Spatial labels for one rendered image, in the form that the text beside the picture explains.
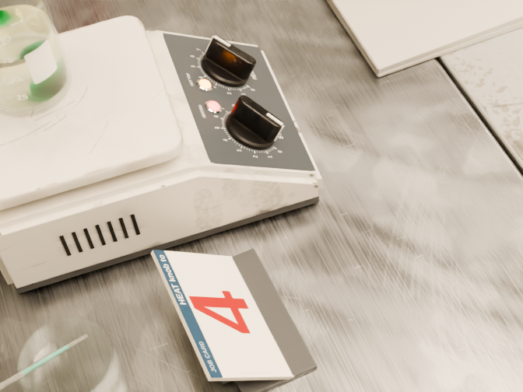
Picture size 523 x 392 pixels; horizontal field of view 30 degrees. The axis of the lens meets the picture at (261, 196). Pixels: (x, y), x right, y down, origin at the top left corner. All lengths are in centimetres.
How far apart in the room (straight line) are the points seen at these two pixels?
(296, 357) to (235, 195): 10
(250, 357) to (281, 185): 11
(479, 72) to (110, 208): 28
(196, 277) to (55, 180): 10
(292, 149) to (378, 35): 14
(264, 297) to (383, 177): 12
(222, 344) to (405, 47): 27
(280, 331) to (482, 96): 23
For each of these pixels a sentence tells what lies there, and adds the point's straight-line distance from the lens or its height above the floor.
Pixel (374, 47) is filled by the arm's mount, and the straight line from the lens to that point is 70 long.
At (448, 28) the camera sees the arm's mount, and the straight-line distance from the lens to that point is 71.
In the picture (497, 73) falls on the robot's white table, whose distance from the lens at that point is 70.
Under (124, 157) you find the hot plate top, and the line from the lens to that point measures 54.
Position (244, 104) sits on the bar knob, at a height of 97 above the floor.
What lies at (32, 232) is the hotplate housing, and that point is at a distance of 56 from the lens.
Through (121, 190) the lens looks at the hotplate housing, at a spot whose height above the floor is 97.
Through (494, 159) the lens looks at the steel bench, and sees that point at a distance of 65.
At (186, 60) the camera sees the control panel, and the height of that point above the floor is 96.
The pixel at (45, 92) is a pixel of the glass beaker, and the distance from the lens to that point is 57.
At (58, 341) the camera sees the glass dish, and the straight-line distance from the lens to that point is 59.
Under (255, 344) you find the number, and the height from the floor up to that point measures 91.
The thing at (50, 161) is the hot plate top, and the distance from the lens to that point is 55.
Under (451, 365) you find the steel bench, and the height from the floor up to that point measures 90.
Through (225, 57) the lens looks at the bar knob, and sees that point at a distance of 63.
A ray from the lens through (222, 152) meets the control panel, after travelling 57.
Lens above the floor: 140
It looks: 52 degrees down
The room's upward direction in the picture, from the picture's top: 8 degrees counter-clockwise
